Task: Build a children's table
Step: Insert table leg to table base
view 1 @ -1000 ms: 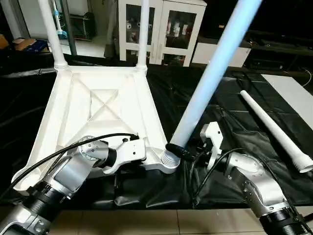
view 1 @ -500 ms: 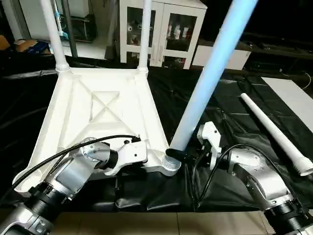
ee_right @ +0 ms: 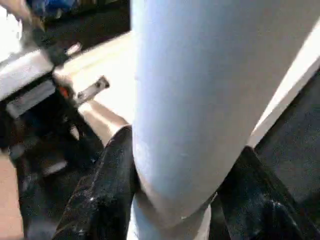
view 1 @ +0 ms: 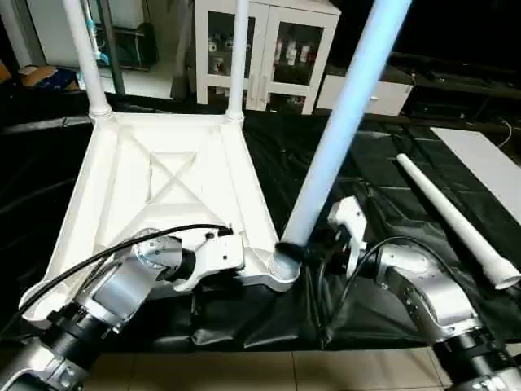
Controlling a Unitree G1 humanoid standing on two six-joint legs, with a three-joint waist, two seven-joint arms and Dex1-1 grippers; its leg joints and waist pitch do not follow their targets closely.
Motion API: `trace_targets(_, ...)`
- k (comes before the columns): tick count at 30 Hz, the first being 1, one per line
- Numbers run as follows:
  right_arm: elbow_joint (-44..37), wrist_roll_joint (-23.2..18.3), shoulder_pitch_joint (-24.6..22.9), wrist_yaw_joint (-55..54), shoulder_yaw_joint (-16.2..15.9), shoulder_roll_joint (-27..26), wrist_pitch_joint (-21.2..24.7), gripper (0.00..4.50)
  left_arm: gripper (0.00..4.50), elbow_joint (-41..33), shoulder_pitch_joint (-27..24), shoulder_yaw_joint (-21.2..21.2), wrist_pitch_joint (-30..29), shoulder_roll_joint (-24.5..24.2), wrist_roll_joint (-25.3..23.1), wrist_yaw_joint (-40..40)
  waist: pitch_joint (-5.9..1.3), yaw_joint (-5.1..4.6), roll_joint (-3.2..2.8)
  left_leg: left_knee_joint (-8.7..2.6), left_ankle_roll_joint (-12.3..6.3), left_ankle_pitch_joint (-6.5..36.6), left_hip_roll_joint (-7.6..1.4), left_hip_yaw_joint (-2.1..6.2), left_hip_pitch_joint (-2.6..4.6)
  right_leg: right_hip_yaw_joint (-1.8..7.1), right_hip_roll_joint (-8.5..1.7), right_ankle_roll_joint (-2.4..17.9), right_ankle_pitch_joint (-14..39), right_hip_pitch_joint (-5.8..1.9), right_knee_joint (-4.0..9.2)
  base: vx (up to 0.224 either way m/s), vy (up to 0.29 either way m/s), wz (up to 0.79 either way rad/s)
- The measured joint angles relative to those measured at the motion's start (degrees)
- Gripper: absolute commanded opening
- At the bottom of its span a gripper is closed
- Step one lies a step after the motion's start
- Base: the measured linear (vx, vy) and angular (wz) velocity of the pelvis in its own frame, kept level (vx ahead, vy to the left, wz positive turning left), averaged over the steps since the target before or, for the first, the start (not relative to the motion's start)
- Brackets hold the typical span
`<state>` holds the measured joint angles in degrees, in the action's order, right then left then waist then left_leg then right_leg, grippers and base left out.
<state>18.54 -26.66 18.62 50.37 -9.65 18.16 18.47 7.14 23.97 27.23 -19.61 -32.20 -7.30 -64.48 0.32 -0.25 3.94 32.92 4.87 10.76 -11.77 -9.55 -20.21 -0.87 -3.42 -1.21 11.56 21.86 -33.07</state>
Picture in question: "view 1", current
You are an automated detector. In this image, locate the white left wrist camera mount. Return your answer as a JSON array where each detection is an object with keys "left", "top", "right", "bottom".
[{"left": 171, "top": 232, "right": 245, "bottom": 294}]

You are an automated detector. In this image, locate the white plastic table top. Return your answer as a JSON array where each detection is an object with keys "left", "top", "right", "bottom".
[{"left": 18, "top": 110, "right": 302, "bottom": 328}]

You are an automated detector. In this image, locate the white glass door cabinet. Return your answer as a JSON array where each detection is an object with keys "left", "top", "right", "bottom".
[{"left": 194, "top": 0, "right": 341, "bottom": 115}]

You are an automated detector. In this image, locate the white drawer unit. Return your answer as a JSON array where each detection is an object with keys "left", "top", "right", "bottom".
[{"left": 316, "top": 73, "right": 414, "bottom": 116}]

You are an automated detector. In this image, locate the white flat board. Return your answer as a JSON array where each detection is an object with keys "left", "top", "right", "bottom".
[{"left": 430, "top": 126, "right": 521, "bottom": 204}]

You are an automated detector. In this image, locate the grey vertical metal pole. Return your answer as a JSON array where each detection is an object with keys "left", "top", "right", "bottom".
[{"left": 99, "top": 0, "right": 127, "bottom": 97}]

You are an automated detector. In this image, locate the brown cardboard box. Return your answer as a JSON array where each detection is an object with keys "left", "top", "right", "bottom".
[{"left": 16, "top": 64, "right": 81, "bottom": 90}]

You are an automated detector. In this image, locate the black work mat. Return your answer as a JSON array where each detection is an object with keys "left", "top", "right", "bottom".
[{"left": 0, "top": 77, "right": 521, "bottom": 353}]

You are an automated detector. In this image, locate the white plastic table leg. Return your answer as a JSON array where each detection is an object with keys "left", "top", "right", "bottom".
[
  {"left": 270, "top": 0, "right": 413, "bottom": 279},
  {"left": 63, "top": 0, "right": 115, "bottom": 120},
  {"left": 395, "top": 152, "right": 521, "bottom": 291},
  {"left": 225, "top": 0, "right": 250, "bottom": 123}
]

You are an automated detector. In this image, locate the light blue plastic object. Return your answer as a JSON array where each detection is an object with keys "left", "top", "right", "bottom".
[{"left": 88, "top": 0, "right": 107, "bottom": 66}]

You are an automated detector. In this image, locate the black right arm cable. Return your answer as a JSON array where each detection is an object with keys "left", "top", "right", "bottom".
[{"left": 313, "top": 235, "right": 457, "bottom": 335}]

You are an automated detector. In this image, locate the dark low media cabinet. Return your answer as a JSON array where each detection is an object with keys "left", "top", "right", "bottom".
[{"left": 403, "top": 49, "right": 521, "bottom": 127}]

